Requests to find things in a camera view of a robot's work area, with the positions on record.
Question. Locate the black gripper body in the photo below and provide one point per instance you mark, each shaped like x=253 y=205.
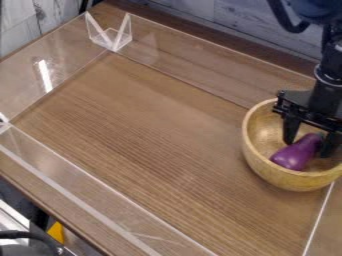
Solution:
x=318 y=111

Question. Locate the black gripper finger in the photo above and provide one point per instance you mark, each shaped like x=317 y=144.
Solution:
x=332 y=140
x=291 y=124

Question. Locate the brown wooden bowl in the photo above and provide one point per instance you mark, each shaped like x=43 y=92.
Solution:
x=262 y=141

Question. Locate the purple toy eggplant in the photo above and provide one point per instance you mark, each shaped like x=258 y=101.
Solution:
x=294 y=156

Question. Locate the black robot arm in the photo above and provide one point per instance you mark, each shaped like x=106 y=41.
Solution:
x=325 y=13

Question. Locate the clear acrylic enclosure wall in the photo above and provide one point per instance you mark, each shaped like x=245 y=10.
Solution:
x=123 y=141

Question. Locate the clear acrylic corner bracket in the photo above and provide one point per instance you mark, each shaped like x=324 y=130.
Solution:
x=110 y=38

